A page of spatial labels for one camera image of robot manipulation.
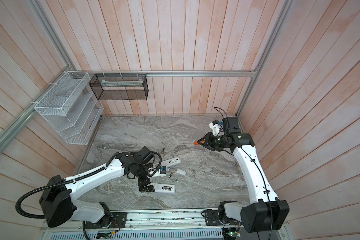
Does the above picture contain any white remote control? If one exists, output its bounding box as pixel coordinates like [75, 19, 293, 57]
[161, 157, 181, 169]
[152, 183, 176, 195]

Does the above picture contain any black corrugated cable conduit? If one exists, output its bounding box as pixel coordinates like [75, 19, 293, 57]
[14, 151, 121, 220]

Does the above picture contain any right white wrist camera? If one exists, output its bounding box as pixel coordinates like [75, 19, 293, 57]
[209, 120, 223, 136]

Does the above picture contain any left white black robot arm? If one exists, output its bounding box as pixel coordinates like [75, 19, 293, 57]
[40, 147, 162, 228]

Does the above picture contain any white wire mesh shelf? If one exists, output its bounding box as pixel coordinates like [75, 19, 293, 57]
[35, 71, 104, 145]

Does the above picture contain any left aluminium frame bar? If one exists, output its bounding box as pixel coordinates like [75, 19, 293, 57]
[0, 65, 72, 154]

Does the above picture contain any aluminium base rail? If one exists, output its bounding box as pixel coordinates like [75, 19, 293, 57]
[38, 207, 290, 233]

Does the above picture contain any horizontal aluminium frame bar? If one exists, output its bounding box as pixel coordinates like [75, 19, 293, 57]
[85, 70, 257, 78]

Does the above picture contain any black wire mesh basket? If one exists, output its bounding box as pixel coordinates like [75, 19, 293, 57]
[89, 73, 149, 101]

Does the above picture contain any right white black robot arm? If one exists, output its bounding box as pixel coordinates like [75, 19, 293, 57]
[197, 117, 290, 233]

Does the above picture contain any orange handled screwdriver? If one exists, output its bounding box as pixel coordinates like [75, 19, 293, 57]
[183, 141, 205, 146]

